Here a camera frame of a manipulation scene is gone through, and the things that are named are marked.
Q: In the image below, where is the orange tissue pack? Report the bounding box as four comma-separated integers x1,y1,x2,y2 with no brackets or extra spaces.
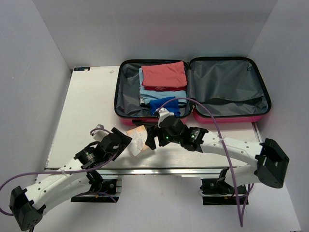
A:
126,125,152,157

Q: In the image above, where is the royal blue towel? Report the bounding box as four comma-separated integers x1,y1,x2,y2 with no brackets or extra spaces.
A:
149,97,181,116

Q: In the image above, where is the newspaper print garment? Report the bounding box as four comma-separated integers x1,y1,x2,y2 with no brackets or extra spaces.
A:
140,98,147,107

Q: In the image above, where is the light blue garment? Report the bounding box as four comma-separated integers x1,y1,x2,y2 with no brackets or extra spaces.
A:
139,68,186,105

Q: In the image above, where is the bright red garment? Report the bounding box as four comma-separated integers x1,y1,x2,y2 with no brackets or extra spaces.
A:
141,81,186,91

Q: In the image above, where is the salmon pink garment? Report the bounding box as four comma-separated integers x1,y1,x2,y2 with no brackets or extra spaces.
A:
141,61,187,87

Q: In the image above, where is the pink hard-shell suitcase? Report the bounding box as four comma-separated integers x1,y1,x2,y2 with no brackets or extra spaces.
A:
114,57,271,125

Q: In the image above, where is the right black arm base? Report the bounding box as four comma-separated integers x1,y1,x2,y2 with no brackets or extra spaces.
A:
200,167,237,206

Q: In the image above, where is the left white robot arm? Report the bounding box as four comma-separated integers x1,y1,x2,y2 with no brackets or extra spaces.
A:
9,128,132,231

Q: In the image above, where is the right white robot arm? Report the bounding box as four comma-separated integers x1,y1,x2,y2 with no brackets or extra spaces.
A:
146,116,290,193

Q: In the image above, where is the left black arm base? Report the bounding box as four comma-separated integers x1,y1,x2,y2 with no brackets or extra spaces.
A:
70,175,124,203

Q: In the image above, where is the blue label sticker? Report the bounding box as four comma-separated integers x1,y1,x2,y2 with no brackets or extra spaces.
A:
73,67,90,72

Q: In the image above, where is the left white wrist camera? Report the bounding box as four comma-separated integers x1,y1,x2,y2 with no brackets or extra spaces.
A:
90,124,110,142

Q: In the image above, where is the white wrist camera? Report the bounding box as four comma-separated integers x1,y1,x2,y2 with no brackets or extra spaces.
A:
155,107,174,122
90,124,110,142

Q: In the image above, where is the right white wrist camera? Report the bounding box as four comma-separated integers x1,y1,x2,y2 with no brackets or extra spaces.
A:
155,107,174,122

